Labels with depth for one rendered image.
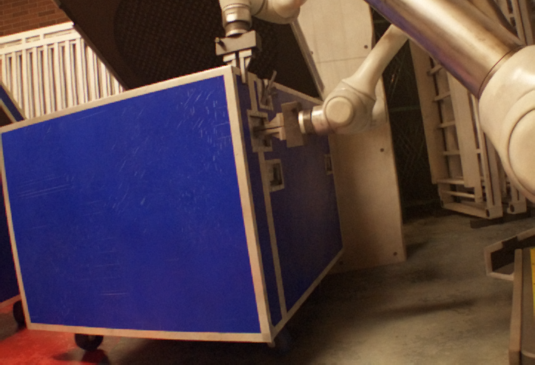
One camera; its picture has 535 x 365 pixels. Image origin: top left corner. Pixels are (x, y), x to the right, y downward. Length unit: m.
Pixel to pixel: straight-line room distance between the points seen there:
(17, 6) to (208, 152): 4.63
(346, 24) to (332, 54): 0.21
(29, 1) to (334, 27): 3.88
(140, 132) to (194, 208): 0.29
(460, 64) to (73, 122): 1.27
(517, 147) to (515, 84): 0.09
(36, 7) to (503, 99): 5.29
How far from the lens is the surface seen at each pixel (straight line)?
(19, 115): 2.74
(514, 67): 0.58
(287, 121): 1.30
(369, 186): 2.57
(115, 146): 1.46
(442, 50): 0.65
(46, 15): 5.46
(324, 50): 2.61
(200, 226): 1.31
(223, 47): 1.36
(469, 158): 3.41
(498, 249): 2.29
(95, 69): 3.80
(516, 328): 0.86
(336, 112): 1.05
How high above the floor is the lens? 0.66
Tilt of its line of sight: level
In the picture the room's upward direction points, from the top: 8 degrees counter-clockwise
